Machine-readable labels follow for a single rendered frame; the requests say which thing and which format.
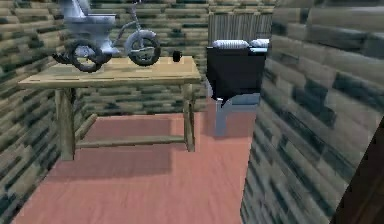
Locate grey tricycle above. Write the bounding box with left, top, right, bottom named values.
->
left=52, top=0, right=162, bottom=74

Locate bed with black blanket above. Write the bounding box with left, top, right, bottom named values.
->
left=205, top=12, right=274, bottom=137

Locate white striped pillow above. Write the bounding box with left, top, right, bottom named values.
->
left=249, top=38, right=271, bottom=49
left=212, top=39, right=250, bottom=50

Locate light wooden table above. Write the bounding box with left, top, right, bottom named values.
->
left=18, top=55, right=202, bottom=162

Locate dark brown wooden door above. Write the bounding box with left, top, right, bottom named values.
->
left=329, top=116, right=384, bottom=224

